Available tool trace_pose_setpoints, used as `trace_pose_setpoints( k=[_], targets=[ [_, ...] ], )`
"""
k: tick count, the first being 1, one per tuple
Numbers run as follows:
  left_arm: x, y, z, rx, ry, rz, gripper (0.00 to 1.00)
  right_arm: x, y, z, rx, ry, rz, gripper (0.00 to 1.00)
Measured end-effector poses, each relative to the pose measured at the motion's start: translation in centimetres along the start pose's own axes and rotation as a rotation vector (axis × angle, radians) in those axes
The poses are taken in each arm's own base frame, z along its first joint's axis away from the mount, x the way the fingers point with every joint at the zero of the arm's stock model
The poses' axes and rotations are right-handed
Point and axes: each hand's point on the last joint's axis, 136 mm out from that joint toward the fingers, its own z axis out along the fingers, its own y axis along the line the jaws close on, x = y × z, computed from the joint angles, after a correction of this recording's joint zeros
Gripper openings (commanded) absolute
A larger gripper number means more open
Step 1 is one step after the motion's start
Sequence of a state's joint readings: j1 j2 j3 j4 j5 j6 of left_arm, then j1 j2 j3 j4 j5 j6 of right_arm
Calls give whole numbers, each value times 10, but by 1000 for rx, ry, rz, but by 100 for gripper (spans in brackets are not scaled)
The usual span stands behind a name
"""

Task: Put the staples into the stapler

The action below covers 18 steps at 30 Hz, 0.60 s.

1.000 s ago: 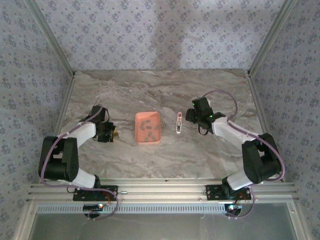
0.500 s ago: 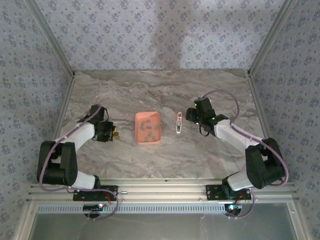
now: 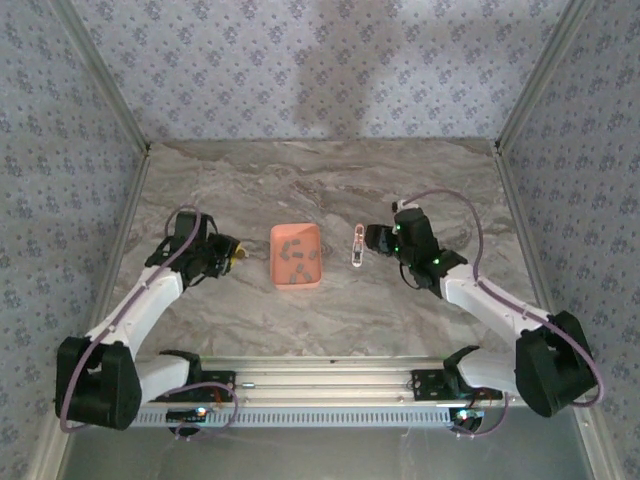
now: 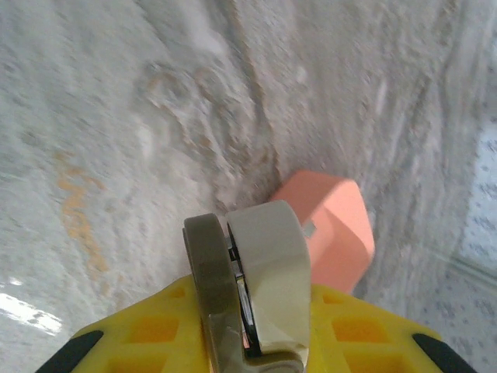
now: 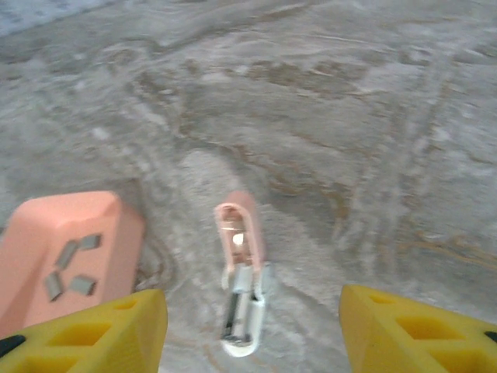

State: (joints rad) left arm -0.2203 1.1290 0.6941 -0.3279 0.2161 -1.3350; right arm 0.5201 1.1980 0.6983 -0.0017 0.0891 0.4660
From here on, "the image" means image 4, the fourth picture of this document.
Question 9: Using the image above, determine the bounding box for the pink plastic tray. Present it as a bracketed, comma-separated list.
[269, 169, 377, 295]

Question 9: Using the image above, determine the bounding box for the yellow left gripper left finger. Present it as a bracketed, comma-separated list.
[33, 274, 214, 373]

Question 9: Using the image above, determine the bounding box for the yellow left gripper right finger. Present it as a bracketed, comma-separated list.
[305, 283, 479, 373]

